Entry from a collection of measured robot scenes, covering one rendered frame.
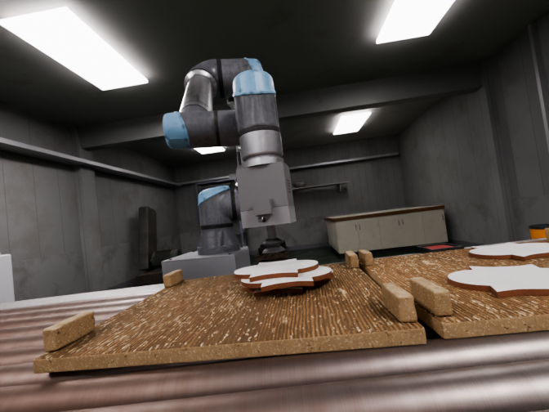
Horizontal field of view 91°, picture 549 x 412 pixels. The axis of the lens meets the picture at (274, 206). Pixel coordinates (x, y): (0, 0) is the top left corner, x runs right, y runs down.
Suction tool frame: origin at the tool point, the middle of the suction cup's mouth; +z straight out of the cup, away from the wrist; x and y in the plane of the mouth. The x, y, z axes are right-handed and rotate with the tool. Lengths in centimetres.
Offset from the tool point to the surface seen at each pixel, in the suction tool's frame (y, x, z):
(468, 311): 23.5, -15.0, 6.0
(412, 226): 162, 567, 49
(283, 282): 2.8, -8.0, 3.5
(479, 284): 27.3, -8.9, 5.2
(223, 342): -1.3, -20.7, 6.0
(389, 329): 15.1, -18.8, 6.0
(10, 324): -51, -8, 8
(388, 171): 173, 794, -97
